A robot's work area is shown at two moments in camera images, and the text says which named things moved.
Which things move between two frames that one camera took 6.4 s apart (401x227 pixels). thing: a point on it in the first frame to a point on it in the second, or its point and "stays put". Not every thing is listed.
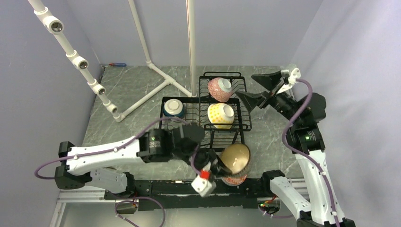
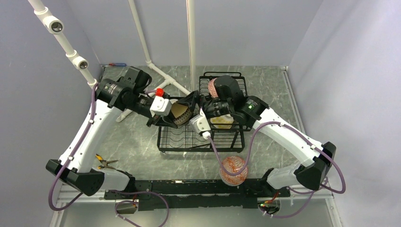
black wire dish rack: x=221 y=108 stays put
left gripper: x=214 y=162 to x=158 y=121
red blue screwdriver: x=118 y=64 stays put
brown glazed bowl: x=236 y=157 to x=181 y=113
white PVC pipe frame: x=54 y=25 stays put
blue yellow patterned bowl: x=221 y=115 stays put
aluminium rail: x=89 y=194 stays put
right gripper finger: x=268 y=81 to x=189 y=100
